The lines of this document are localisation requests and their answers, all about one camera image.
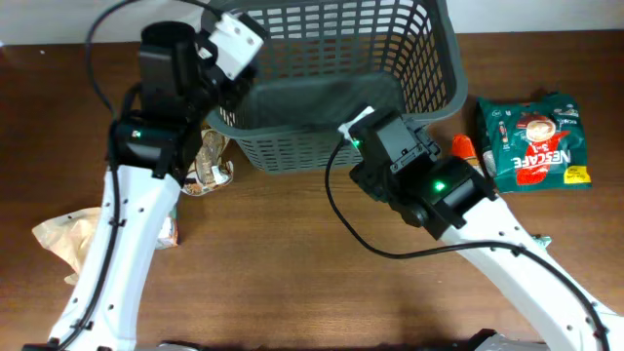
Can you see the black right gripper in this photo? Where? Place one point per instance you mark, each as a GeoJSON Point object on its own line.
{"type": "Point", "coordinates": [364, 173]}

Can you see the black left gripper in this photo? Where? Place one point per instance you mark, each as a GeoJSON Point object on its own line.
{"type": "Point", "coordinates": [226, 91]}

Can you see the grey plastic basket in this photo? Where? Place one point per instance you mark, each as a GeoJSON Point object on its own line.
{"type": "Point", "coordinates": [324, 59]}

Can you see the green Nescafe coffee bag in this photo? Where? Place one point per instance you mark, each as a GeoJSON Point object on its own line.
{"type": "Point", "coordinates": [534, 146]}

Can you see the white tissue multipack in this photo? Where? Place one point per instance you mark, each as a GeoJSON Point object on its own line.
{"type": "Point", "coordinates": [168, 236]}

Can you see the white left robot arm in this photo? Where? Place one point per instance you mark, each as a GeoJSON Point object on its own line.
{"type": "Point", "coordinates": [101, 313]}

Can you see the orange spaghetti packet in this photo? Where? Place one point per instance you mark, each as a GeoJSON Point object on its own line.
{"type": "Point", "coordinates": [463, 147]}

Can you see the brown white snack wrapper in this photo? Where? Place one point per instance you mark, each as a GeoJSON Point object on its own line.
{"type": "Point", "coordinates": [209, 171]}

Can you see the small white green packet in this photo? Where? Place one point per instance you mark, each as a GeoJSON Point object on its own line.
{"type": "Point", "coordinates": [542, 241]}

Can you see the crumpled beige paper bag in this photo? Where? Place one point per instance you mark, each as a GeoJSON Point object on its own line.
{"type": "Point", "coordinates": [69, 237]}

